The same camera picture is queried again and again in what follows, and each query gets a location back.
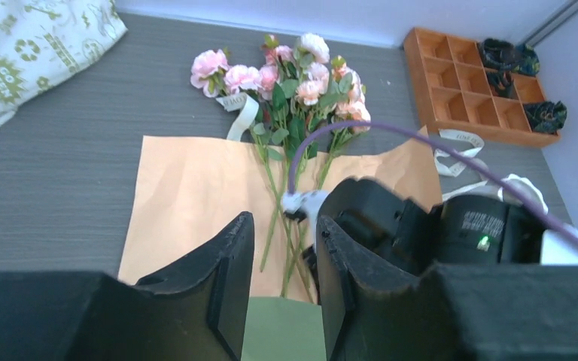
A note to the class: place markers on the dark rolled cloth back right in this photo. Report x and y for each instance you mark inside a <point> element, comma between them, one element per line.
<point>527,61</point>

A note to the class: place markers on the dark rolled cloth back left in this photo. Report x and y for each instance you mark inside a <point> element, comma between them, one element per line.
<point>499,55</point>

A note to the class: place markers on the white ribbed ceramic vase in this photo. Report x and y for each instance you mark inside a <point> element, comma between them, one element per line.
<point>524,186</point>

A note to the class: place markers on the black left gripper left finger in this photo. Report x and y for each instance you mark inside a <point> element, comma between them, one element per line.
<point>192,309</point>

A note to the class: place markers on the dark rolled cloth front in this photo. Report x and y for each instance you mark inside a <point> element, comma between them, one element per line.
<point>546,117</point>

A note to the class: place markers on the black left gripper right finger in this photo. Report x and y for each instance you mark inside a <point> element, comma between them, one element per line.
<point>372,310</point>

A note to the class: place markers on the cream green printed cloth bag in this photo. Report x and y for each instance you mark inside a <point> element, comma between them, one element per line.
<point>44,43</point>

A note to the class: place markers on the dark rolled cloth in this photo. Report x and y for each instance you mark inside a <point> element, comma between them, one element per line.
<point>502,84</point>
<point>527,61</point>
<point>499,55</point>
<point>546,117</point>

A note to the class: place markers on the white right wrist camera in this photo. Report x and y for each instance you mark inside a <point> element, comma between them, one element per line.
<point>305,205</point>

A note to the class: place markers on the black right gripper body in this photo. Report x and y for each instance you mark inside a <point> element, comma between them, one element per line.
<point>398,230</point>

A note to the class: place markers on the green wrapping paper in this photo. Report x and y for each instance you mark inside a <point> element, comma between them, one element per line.
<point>279,329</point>

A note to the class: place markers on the orange wooden compartment tray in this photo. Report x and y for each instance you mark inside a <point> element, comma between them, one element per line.
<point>452,91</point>

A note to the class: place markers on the beige printed ribbon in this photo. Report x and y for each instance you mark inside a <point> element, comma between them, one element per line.
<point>458,154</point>

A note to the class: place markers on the orange wrapping paper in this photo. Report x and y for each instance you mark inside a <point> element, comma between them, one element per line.
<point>188,189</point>

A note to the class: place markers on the pink artificial flower bunch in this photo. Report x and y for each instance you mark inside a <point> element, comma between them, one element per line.
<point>298,90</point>

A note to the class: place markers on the dark rolled cloth middle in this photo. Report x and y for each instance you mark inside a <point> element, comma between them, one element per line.
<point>502,84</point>

